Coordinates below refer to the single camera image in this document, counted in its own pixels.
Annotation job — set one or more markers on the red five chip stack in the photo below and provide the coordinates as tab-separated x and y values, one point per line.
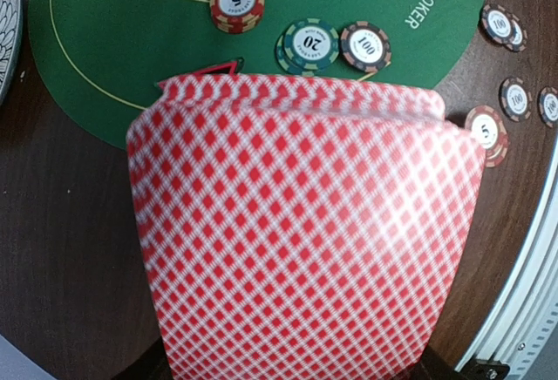
488	128

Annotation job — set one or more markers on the red-backed card deck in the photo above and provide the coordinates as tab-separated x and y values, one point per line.
299	228

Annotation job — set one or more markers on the patterned ceramic saucer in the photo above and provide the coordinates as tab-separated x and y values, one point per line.
11	15

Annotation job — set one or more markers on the green chips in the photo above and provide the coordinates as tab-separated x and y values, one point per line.
308	46

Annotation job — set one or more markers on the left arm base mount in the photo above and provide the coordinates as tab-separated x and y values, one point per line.
478	369

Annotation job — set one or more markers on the round green poker mat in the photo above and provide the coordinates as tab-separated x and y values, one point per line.
101	60

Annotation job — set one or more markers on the red five chips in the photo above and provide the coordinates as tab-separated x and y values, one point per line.
236	16

